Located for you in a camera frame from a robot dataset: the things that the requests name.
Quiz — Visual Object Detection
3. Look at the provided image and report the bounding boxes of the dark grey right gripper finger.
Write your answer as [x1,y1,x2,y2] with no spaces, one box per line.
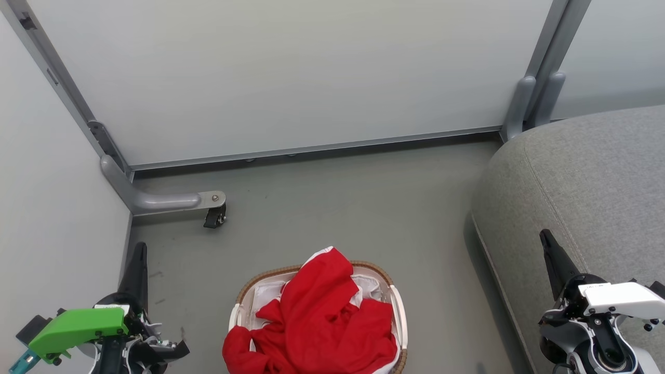
[539,229,581,302]

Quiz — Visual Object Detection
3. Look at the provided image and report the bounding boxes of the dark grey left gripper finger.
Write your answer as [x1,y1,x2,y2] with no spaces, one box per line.
[118,242,149,313]

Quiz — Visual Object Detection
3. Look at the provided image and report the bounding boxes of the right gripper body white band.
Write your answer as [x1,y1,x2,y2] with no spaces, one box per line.
[539,273,665,331]

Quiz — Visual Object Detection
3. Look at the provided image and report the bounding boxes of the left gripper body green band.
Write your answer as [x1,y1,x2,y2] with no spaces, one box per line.
[9,292,191,374]

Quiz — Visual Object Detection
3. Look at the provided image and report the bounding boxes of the red and white jersey garment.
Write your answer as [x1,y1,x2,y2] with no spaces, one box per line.
[222,297,402,374]
[278,246,365,338]

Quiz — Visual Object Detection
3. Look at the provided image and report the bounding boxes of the grey fabric sofa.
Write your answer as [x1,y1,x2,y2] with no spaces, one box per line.
[470,104,665,374]

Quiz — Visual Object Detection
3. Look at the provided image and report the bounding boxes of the grey partition foot tube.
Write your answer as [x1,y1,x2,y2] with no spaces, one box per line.
[100,154,227,217]

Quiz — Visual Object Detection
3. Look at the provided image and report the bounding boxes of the black caster wheel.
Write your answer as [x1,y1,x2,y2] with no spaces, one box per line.
[203,205,228,230]

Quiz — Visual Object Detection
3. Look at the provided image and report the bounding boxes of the white fabric basket liner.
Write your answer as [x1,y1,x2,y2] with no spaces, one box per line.
[243,266,391,333]

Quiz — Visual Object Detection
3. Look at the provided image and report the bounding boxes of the grey curved partition foot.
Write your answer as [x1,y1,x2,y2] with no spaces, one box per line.
[501,75,537,142]
[531,71,567,128]

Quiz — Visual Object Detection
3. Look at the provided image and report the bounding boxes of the wicker laundry basket white handles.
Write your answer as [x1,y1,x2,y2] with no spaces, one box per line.
[229,260,409,374]

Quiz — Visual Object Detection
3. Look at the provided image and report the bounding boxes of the grey partition bottom rail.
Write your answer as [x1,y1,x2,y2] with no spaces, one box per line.
[129,126,503,172]

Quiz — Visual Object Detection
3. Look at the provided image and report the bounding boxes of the grey partition corner post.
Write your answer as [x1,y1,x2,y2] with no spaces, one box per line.
[0,0,133,175]

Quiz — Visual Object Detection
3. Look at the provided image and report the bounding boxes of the grey partition double post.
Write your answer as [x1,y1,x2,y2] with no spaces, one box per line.
[524,0,593,128]

